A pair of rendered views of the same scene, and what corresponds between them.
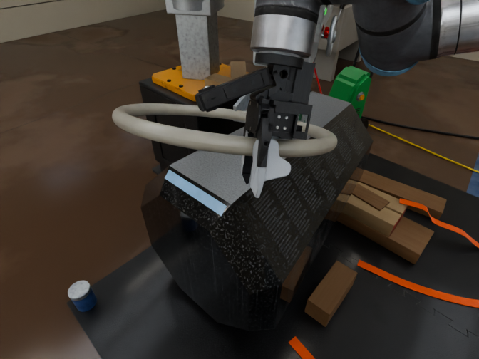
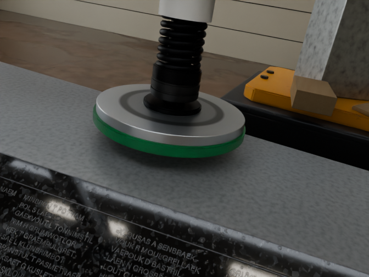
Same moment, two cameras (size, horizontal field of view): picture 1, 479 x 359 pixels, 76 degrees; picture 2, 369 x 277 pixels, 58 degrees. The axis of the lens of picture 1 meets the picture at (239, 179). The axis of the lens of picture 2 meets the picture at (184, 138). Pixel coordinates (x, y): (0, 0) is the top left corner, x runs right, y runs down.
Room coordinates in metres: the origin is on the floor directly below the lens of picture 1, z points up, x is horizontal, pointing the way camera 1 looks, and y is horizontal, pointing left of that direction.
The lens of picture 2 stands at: (1.08, -0.61, 1.01)
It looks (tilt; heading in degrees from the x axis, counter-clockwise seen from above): 24 degrees down; 66
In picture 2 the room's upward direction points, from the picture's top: 9 degrees clockwise
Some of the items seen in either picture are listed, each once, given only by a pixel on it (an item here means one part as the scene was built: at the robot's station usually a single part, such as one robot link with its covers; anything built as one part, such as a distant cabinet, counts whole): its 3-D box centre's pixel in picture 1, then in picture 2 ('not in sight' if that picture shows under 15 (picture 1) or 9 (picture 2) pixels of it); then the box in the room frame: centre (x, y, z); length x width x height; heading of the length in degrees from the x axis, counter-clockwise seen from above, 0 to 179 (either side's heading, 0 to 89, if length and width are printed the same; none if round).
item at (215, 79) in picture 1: (222, 83); (311, 94); (1.76, 0.10, 0.81); 0.20 x 0.10 x 0.05; 54
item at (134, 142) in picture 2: not in sight; (171, 111); (1.25, -0.18, 0.85); 0.22 x 0.22 x 0.04
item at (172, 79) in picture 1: (202, 77); (326, 94); (1.97, 0.25, 0.76); 0.49 x 0.49 x 0.05; 46
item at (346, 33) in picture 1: (336, 34); not in sight; (4.40, -1.29, 0.43); 1.30 x 0.62 x 0.86; 142
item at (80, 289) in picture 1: (83, 295); not in sight; (0.82, 0.79, 0.08); 0.10 x 0.10 x 0.13
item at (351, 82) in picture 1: (349, 87); not in sight; (2.61, -0.97, 0.43); 0.35 x 0.35 x 0.87; 31
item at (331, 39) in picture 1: (323, 35); not in sight; (1.32, -0.34, 1.18); 0.15 x 0.10 x 0.15; 161
